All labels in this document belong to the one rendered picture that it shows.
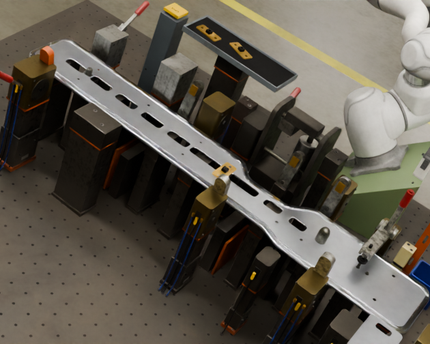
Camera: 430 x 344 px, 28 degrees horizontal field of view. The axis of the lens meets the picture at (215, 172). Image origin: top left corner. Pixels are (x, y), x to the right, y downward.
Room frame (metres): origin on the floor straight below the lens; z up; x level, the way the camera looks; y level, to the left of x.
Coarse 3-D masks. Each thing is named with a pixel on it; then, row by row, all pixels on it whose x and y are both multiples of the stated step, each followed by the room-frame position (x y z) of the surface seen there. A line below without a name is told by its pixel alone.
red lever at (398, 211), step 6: (408, 192) 1.93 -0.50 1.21; (402, 198) 1.94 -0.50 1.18; (408, 198) 1.92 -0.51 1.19; (402, 204) 1.93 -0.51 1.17; (396, 210) 1.93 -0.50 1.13; (402, 210) 1.93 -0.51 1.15; (396, 216) 1.93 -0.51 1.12; (390, 222) 1.93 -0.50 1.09; (384, 228) 1.93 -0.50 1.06; (390, 228) 1.93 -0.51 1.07
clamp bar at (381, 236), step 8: (384, 224) 1.94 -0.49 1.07; (376, 232) 1.89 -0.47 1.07; (384, 232) 1.90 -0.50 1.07; (392, 232) 1.92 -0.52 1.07; (368, 240) 1.84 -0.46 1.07; (376, 240) 1.85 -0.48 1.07; (384, 240) 1.87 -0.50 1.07; (360, 248) 1.80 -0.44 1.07; (368, 248) 1.80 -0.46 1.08; (376, 248) 1.82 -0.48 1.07; (360, 256) 1.81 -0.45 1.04; (368, 256) 1.79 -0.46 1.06
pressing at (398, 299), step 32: (64, 64) 2.15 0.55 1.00; (96, 64) 2.22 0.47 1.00; (96, 96) 2.06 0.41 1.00; (128, 96) 2.12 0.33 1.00; (128, 128) 1.98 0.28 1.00; (160, 128) 2.04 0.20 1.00; (192, 128) 2.10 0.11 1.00; (192, 160) 1.96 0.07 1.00; (224, 160) 2.01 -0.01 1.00; (256, 224) 1.82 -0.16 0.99; (288, 224) 1.86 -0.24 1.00; (320, 224) 1.92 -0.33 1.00; (320, 256) 1.78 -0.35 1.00; (352, 256) 1.84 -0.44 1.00; (352, 288) 1.71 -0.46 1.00; (384, 288) 1.77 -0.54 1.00; (416, 288) 1.82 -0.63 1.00; (384, 320) 1.65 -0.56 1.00
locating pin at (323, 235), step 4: (324, 228) 1.85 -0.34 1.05; (328, 228) 1.85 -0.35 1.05; (320, 232) 1.84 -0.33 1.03; (324, 232) 1.84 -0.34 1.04; (328, 232) 1.84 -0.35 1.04; (316, 236) 1.84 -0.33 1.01; (320, 236) 1.83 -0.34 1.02; (324, 236) 1.83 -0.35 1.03; (328, 236) 1.84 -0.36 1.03; (316, 240) 1.84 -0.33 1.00; (320, 240) 1.83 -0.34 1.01; (324, 240) 1.83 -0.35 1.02
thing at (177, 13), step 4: (172, 4) 2.47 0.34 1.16; (176, 4) 2.48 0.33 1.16; (164, 8) 2.43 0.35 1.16; (168, 8) 2.43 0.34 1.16; (172, 8) 2.44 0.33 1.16; (176, 8) 2.46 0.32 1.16; (180, 8) 2.47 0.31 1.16; (168, 12) 2.43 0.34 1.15; (172, 12) 2.42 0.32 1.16; (176, 12) 2.43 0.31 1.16; (180, 12) 2.44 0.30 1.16; (184, 12) 2.45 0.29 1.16; (176, 16) 2.41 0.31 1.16; (180, 16) 2.43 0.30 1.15
